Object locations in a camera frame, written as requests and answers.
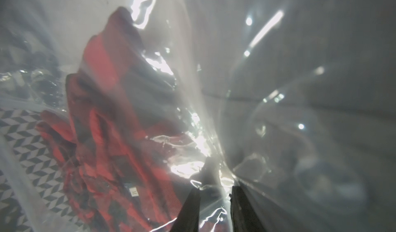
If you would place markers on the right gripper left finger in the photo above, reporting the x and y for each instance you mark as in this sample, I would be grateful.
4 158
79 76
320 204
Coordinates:
188 218

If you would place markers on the red black plaid shirt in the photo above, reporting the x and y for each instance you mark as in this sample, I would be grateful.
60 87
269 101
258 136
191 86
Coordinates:
127 151

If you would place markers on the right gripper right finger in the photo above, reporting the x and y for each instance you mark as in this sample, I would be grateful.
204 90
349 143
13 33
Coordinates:
244 218

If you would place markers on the clear plastic vacuum bag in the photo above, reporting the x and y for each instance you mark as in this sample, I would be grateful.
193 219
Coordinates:
294 100

